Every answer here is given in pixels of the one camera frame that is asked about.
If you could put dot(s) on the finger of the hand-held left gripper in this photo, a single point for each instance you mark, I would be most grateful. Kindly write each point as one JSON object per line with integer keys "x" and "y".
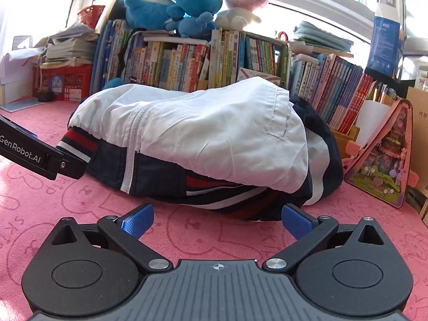
{"x": 26, "y": 155}
{"x": 13, "y": 125}

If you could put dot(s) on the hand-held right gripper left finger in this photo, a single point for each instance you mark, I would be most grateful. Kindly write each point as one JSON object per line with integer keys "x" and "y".
{"x": 135, "y": 222}

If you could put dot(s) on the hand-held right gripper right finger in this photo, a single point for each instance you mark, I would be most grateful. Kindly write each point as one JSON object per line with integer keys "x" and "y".
{"x": 297, "y": 222}

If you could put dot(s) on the white and navy jacket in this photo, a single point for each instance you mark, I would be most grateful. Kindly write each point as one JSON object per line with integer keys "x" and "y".
{"x": 200, "y": 123}

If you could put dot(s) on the light blue notebook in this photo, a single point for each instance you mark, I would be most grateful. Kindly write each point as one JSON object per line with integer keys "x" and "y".
{"x": 20, "y": 105}

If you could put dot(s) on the small black box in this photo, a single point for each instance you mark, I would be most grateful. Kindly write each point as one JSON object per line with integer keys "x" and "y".
{"x": 46, "y": 97}

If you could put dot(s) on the white storage box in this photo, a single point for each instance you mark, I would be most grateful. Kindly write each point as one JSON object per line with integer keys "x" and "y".
{"x": 15, "y": 80}

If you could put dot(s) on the pink rabbit-print blanket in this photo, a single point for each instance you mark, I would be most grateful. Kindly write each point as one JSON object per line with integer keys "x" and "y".
{"x": 33, "y": 207}

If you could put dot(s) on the red plastic crate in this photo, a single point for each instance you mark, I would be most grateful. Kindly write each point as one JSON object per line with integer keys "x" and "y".
{"x": 70, "y": 82}

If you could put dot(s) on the wooden drawer organizer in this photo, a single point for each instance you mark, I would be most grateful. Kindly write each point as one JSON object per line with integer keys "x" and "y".
{"x": 344, "y": 142}

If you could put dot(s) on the stack of papers and workbooks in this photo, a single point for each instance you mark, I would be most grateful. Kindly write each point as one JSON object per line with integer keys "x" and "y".
{"x": 72, "y": 45}

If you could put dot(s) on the blue plush ball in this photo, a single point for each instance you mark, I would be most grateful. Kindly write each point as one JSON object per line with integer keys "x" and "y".
{"x": 113, "y": 83}

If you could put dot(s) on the row of tall blue books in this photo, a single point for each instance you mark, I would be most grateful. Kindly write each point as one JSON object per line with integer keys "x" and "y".
{"x": 107, "y": 53}

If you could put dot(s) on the white paper sheet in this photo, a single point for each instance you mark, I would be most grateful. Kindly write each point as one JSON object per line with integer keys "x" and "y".
{"x": 373, "y": 117}

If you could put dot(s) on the red plastic basket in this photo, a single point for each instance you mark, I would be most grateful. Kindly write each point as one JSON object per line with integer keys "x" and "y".
{"x": 92, "y": 16}

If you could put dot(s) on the row of pink-spined series books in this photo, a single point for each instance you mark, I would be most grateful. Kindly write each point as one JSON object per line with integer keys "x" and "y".
{"x": 337, "y": 87}

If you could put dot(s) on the rolled white paper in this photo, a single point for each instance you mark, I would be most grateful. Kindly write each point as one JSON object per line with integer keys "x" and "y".
{"x": 108, "y": 11}

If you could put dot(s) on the white pencil-print box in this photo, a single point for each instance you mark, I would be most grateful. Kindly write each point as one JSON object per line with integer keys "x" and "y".
{"x": 254, "y": 75}

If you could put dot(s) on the brown cardboard box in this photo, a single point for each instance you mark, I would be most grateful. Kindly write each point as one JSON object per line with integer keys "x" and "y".
{"x": 418, "y": 123}

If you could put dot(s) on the row of colourful picture books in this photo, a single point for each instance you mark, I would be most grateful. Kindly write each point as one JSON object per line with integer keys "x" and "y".
{"x": 170, "y": 65}

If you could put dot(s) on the row of green-spined books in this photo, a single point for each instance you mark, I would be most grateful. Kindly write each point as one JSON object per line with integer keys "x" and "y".
{"x": 257, "y": 52}

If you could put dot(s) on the stack of light blue folders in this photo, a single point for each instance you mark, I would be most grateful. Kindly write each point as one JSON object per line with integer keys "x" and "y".
{"x": 321, "y": 36}

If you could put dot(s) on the red hook ornament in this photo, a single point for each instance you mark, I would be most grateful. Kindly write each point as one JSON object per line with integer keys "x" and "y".
{"x": 282, "y": 35}

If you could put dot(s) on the blue package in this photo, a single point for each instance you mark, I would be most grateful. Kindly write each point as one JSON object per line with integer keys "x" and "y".
{"x": 384, "y": 40}

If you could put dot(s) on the large blue cat plush toy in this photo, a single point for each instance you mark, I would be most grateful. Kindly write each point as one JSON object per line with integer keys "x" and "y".
{"x": 197, "y": 1}

